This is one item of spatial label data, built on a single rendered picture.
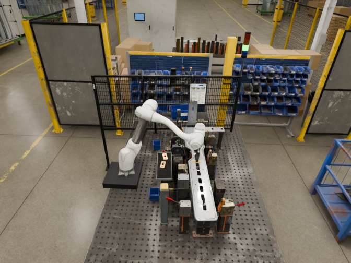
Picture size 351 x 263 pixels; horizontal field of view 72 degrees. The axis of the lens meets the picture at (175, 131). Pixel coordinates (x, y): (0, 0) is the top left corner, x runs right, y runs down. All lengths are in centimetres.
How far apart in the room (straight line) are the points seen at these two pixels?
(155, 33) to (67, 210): 671
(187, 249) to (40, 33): 374
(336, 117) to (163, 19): 599
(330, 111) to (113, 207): 402
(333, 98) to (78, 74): 438
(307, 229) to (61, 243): 296
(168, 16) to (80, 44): 494
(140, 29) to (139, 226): 741
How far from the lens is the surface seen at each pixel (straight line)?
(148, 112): 229
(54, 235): 342
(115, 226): 240
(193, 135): 213
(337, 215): 372
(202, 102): 328
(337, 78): 479
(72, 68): 446
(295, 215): 369
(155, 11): 876
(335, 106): 508
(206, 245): 227
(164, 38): 887
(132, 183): 263
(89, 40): 420
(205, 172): 240
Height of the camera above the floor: 262
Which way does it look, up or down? 33 degrees down
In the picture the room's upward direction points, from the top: 1 degrees clockwise
